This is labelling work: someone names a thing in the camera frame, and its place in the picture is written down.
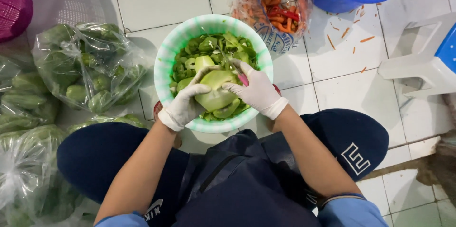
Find pink handled peeler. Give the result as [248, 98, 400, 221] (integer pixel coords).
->
[216, 45, 250, 87]

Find clear bag of carrot peels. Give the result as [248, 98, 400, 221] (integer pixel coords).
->
[230, 0, 317, 55]

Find person's left hand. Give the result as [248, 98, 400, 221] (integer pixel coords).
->
[158, 65, 222, 132]

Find heap of green chayote peels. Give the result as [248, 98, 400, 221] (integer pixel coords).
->
[169, 32, 261, 121]

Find magenta plastic basket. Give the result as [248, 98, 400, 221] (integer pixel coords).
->
[0, 0, 34, 42]

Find scattered carrot shreds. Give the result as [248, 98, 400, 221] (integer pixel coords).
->
[326, 4, 376, 74]

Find white plastic basket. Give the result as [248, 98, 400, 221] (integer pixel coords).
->
[21, 0, 107, 39]

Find person's right hand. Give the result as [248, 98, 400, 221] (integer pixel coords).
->
[222, 58, 289, 121]

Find pale green peeled chayote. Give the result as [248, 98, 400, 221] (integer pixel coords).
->
[194, 70, 240, 113]

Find green white plastic basin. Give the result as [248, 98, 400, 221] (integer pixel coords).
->
[154, 14, 274, 134]

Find person's dark blue clothing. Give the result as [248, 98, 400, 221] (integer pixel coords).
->
[56, 108, 390, 227]

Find clear bag of green chayotes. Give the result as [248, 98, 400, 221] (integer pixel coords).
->
[67, 114, 150, 134]
[31, 23, 148, 114]
[0, 124, 97, 227]
[0, 56, 61, 135]

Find white blue plastic stool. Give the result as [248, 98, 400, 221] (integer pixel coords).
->
[378, 13, 456, 96]

